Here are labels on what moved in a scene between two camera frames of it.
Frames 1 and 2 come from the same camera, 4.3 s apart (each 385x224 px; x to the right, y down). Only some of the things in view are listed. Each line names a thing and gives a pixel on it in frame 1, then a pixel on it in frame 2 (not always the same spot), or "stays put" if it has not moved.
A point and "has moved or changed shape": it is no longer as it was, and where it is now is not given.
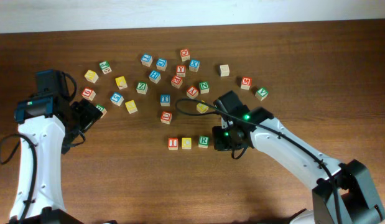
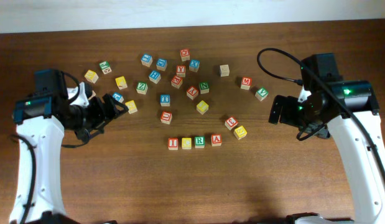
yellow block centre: (202, 108) stays put
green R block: (204, 141) has moved or changed shape
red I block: (173, 144) stays put
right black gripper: (221, 142) to (285, 111)
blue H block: (155, 76) stays put
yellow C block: (186, 143) stays put
